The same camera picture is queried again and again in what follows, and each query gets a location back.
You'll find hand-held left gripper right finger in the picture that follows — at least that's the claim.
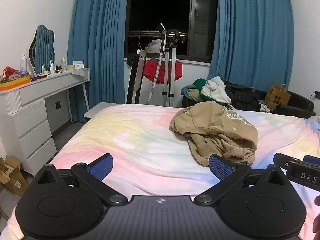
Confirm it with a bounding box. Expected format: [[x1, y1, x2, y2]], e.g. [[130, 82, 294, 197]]
[[194, 154, 290, 207]]

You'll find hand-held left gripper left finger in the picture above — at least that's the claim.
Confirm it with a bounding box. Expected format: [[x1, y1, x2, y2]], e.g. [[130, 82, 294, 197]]
[[37, 153, 128, 207]]

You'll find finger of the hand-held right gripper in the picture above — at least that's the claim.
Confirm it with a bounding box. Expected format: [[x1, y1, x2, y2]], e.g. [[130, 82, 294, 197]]
[[304, 155, 320, 166], [273, 152, 303, 168]]

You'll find tan sweatshirt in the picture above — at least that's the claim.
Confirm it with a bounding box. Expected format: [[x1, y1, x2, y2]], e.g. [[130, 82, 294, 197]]
[[169, 101, 258, 167]]

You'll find person's right hand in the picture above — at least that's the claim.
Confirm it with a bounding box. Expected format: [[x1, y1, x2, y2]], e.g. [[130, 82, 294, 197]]
[[314, 194, 320, 233]]

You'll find pastel tie-dye blanket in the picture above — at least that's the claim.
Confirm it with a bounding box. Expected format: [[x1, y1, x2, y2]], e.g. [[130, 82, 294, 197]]
[[7, 102, 320, 240]]

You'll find black sofa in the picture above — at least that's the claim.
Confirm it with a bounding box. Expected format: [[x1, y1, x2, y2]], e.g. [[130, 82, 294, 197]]
[[181, 81, 315, 117]]

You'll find white stool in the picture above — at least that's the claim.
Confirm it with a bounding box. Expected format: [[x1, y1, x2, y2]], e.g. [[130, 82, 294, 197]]
[[83, 102, 120, 119]]

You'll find brown paper bag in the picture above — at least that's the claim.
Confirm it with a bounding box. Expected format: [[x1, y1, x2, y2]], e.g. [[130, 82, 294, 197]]
[[264, 84, 292, 108]]

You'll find black jacket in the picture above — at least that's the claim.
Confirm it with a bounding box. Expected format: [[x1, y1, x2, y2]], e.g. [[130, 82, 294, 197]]
[[225, 81, 262, 110]]

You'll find yellow-green garment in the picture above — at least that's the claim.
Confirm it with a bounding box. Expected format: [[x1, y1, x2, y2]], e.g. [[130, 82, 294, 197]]
[[186, 89, 203, 102]]

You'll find white vanity desk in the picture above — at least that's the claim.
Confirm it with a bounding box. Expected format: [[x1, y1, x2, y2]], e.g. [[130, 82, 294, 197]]
[[0, 67, 91, 178]]

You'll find blue garment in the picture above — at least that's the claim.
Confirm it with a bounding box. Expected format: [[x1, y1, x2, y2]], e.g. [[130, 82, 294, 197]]
[[181, 85, 198, 98]]

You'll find cardboard box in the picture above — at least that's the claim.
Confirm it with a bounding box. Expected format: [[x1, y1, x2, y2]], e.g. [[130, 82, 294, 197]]
[[0, 156, 29, 197]]

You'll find red garment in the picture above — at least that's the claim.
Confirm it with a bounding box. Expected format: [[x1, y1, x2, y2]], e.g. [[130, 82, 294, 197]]
[[143, 57, 183, 85]]

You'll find garment steamer stand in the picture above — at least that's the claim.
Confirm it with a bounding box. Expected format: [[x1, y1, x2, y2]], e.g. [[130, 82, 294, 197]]
[[151, 23, 180, 107]]

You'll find orange box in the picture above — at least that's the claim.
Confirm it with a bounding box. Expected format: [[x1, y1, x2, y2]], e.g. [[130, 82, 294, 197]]
[[0, 76, 31, 91]]

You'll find blue curtain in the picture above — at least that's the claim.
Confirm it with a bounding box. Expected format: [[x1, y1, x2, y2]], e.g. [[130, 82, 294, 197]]
[[210, 0, 295, 92], [66, 0, 132, 123]]

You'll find purple flower bouquet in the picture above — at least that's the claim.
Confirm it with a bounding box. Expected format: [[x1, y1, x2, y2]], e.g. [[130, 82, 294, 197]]
[[9, 70, 30, 80]]

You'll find white hanging garment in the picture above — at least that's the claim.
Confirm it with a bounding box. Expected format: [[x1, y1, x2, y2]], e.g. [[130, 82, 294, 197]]
[[145, 39, 162, 54]]

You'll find red paper item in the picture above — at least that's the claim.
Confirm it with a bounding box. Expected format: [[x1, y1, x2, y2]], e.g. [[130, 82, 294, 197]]
[[2, 66, 19, 79]]

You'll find wavy-framed mirror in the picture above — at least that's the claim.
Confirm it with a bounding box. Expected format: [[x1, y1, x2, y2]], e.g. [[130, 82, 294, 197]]
[[29, 24, 56, 75]]

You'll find metal balcony railing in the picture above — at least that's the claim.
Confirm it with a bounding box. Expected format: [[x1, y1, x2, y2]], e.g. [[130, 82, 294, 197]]
[[129, 30, 188, 37]]

